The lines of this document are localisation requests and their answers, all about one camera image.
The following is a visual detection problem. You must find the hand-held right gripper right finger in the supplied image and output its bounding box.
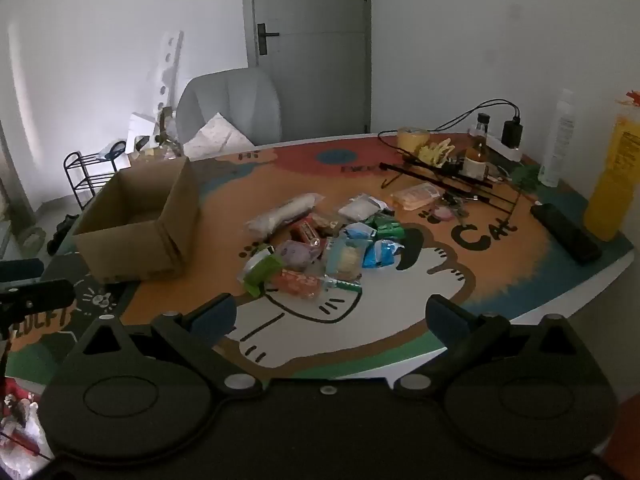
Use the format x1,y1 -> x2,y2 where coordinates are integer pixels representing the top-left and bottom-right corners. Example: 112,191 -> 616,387
392,294 -> 588,401

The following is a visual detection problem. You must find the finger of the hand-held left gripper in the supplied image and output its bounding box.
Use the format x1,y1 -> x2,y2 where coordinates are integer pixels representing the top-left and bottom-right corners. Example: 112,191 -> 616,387
0,279 -> 76,328
0,258 -> 44,283

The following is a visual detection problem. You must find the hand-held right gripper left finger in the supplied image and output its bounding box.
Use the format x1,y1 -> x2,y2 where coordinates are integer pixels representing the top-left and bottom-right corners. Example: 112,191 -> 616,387
70,294 -> 266,401

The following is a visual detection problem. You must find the light green snack packet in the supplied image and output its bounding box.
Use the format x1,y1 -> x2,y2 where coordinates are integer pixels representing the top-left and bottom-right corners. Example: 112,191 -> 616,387
237,251 -> 284,297

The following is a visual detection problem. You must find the large blue snack packet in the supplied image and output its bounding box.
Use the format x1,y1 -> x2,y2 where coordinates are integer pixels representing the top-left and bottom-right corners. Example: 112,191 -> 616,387
362,239 -> 404,269

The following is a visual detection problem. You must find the orange snack packet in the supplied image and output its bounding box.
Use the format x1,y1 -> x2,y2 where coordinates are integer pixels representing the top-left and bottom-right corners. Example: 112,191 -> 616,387
272,270 -> 324,302

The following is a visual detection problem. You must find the purple snack packet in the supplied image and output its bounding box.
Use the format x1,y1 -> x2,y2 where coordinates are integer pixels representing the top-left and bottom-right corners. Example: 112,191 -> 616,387
276,240 -> 317,269

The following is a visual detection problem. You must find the brown cardboard box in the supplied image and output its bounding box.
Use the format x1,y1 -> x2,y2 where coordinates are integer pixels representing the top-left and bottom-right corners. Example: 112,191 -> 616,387
72,156 -> 202,283

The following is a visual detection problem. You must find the thin green striped packet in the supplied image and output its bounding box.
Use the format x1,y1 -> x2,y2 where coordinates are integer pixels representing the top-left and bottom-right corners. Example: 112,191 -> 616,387
320,277 -> 362,294

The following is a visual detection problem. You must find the dark green snack packet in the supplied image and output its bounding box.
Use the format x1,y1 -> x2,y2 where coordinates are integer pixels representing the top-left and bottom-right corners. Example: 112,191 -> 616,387
367,212 -> 407,239

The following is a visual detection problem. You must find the clear pale yellow snack packet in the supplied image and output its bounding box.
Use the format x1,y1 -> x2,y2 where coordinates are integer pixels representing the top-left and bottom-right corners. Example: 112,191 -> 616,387
324,239 -> 364,282

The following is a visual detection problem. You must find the small blue snack packet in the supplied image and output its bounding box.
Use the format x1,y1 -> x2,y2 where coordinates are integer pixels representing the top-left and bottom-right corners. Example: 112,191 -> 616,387
342,224 -> 377,246

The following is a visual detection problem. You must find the red snack packet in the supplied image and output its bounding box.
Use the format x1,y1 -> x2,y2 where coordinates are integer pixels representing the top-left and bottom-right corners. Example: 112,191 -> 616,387
290,220 -> 321,247

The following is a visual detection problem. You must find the long white snack packet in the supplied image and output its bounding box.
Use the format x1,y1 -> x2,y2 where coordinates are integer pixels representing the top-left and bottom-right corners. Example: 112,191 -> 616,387
244,191 -> 324,237

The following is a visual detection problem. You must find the clear pack of biscuits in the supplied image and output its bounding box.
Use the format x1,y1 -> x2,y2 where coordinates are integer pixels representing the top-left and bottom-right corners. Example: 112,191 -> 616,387
390,183 -> 442,210

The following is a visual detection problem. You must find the brown snack packet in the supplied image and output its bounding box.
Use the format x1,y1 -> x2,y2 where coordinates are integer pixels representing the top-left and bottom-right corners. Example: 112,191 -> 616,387
312,212 -> 347,236

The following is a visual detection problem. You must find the dark cloth on floor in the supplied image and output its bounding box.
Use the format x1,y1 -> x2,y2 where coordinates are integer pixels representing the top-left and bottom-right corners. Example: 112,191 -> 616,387
47,214 -> 82,254

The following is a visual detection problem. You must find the bunch of keys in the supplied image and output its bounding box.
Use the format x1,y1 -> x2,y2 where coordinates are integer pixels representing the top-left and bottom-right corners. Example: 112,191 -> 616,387
434,192 -> 474,219

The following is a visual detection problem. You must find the black shoe rack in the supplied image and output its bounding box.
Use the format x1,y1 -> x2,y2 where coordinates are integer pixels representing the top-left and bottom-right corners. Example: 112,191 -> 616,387
62,141 -> 127,209

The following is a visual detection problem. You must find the black power bank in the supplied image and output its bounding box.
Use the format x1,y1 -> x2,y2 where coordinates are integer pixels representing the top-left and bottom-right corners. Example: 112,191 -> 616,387
529,203 -> 604,265

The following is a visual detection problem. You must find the yellow crinkled wrapper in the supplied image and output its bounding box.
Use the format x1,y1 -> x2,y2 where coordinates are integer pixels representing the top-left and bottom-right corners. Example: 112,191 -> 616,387
417,140 -> 456,169

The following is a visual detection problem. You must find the amber glass bottle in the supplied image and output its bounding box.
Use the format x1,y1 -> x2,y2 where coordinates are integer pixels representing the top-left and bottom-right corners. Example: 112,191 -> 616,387
465,112 -> 491,181

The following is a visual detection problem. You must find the white power strip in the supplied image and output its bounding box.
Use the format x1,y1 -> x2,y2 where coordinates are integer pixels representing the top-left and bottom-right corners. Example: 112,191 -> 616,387
467,130 -> 524,162

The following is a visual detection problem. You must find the white patterned pillow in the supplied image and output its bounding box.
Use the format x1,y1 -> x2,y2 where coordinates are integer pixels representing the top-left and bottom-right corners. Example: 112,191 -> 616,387
183,112 -> 257,157

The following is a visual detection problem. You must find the yellow tape roll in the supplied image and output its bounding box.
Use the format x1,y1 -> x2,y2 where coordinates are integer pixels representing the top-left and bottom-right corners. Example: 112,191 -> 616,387
397,127 -> 430,151

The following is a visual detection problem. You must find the white foam piece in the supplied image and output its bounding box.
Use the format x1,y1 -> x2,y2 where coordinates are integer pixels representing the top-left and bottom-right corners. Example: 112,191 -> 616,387
125,112 -> 162,154

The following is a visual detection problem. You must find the black charger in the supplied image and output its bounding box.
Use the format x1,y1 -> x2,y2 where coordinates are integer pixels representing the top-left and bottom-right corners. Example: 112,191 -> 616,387
501,118 -> 524,149

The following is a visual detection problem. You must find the white spray bottle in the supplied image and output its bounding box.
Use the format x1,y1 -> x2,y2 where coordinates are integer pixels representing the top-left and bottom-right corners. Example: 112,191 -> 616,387
538,88 -> 576,189

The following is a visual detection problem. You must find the grey chair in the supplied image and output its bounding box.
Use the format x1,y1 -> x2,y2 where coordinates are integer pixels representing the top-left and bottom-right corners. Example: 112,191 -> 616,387
176,67 -> 282,154

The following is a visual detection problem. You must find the yellow plastic bottle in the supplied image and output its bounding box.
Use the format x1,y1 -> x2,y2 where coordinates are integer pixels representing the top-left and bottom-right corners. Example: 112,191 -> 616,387
583,90 -> 640,242

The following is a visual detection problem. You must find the white foam board with holes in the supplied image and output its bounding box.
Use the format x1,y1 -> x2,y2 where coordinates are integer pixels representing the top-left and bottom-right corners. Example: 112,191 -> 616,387
149,30 -> 185,112

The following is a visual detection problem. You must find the grey door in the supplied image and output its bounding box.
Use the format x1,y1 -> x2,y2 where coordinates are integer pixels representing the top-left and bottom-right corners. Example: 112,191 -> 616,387
241,0 -> 374,142

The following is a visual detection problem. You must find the black wire stand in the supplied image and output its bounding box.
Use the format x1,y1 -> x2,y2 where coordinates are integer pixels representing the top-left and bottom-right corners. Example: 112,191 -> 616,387
378,156 -> 524,222

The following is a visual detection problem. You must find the black charger cable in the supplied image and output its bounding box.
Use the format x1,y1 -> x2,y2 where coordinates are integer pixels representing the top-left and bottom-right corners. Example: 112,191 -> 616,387
377,98 -> 521,154

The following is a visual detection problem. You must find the black door handle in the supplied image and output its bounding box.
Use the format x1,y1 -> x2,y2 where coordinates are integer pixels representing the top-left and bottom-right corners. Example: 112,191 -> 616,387
256,23 -> 280,56

